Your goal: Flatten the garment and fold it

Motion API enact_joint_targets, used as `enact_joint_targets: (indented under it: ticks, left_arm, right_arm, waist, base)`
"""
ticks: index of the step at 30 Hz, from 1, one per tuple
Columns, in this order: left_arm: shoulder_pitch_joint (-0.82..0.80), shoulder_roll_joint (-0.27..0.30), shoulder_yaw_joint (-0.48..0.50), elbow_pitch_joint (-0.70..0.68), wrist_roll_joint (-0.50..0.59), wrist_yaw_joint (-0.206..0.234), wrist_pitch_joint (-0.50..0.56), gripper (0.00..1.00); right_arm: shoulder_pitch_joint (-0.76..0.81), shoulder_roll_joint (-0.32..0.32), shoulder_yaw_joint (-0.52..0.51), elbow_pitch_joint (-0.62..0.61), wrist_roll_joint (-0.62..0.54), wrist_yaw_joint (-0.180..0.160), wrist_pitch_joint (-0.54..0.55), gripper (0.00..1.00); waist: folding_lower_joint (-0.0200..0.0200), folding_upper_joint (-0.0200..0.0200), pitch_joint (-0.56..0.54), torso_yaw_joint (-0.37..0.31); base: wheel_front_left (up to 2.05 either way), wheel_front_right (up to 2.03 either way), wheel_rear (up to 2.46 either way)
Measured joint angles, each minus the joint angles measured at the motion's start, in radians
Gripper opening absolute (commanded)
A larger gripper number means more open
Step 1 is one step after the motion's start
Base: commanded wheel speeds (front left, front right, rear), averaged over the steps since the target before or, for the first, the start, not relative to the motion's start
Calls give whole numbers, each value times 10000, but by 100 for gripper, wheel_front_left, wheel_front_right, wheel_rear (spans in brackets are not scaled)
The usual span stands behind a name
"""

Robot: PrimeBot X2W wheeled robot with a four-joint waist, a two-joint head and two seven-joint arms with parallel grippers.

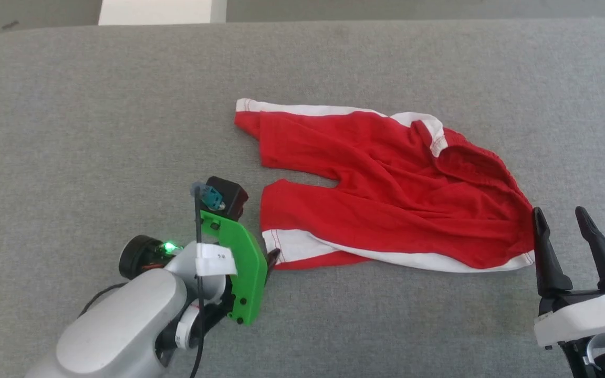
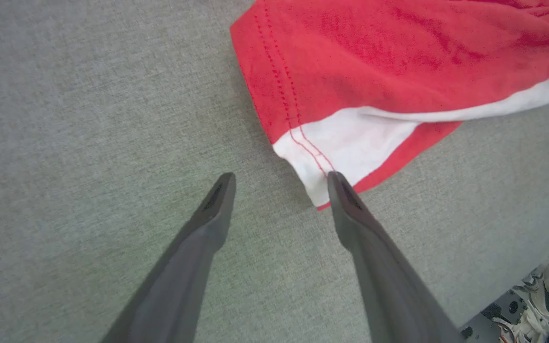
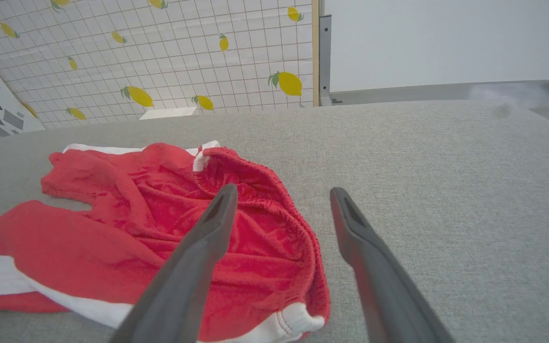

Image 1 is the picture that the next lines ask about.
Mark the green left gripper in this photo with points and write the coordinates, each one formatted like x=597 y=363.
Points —
x=247 y=273

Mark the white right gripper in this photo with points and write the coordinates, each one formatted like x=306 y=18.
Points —
x=591 y=315

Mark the red shorts with white trim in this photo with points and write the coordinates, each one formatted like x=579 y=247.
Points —
x=386 y=194

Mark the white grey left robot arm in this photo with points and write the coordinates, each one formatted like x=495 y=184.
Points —
x=124 y=320

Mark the white paper label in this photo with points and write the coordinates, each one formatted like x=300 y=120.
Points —
x=216 y=261

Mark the black left gripper motor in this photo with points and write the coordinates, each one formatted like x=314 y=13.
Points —
x=139 y=257

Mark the grey fabric sofa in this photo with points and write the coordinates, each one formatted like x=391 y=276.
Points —
x=124 y=131

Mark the white box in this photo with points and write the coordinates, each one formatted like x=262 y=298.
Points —
x=160 y=11

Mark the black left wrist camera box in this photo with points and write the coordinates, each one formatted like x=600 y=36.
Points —
x=233 y=197

